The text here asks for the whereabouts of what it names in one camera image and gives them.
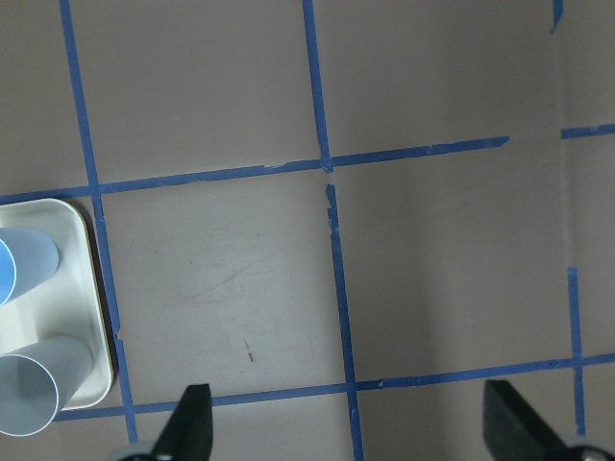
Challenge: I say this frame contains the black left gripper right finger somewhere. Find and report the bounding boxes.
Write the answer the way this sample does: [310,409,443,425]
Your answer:
[482,379,568,461]

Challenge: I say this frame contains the light blue plastic cup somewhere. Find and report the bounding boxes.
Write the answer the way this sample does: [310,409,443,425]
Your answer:
[1,228,60,305]

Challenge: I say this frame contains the white plastic tray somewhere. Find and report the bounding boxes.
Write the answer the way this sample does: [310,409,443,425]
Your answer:
[1,199,113,410]

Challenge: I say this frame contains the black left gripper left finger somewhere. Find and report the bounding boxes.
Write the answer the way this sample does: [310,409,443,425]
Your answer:
[152,384,213,461]

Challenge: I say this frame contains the grey plastic cup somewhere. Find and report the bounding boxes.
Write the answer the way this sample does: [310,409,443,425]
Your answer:
[1,335,93,437]

